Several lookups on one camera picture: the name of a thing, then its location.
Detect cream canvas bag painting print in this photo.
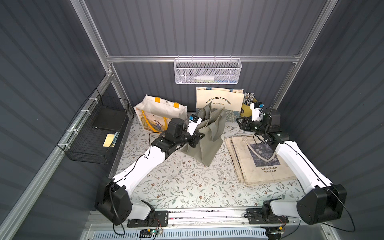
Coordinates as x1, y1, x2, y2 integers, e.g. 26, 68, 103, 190
224, 136, 246, 185

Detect olive green tote bag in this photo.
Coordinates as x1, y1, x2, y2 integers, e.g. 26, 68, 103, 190
181, 103, 226, 167

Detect cream canvas bag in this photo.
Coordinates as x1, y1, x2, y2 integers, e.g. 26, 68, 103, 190
234, 136, 296, 186

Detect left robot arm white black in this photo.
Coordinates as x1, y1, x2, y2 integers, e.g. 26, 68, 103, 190
95, 115, 205, 226

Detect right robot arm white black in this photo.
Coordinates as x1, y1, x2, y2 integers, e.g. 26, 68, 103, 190
236, 108, 347, 225

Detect cream tote bag black lettering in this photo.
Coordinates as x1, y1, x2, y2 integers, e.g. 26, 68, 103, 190
196, 87, 245, 112

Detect yellow pen holder cup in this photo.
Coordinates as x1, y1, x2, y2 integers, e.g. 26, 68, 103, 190
240, 93, 257, 117

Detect floral table mat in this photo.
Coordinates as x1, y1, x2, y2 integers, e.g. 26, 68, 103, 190
103, 109, 307, 211

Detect white bottle in basket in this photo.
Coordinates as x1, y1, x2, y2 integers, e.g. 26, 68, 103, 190
194, 76, 215, 82

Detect yellow sticky note pad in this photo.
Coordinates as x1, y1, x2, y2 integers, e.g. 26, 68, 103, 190
103, 134, 115, 148

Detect black notebook in basket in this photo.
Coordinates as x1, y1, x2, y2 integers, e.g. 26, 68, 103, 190
92, 108, 127, 132

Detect small green circuit board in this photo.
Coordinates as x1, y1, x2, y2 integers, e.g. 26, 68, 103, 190
139, 229, 158, 239

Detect white tote bag yellow handles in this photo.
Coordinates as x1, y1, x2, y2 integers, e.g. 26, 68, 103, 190
134, 95, 188, 133

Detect white wire mesh basket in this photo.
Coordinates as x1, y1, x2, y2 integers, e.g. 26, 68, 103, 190
174, 57, 243, 85

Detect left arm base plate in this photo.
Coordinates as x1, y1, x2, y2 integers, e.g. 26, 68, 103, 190
127, 211, 169, 228

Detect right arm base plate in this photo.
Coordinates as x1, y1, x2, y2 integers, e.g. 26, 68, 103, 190
243, 208, 289, 226

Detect black wire wall basket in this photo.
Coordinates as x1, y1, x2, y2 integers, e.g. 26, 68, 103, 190
58, 91, 129, 165

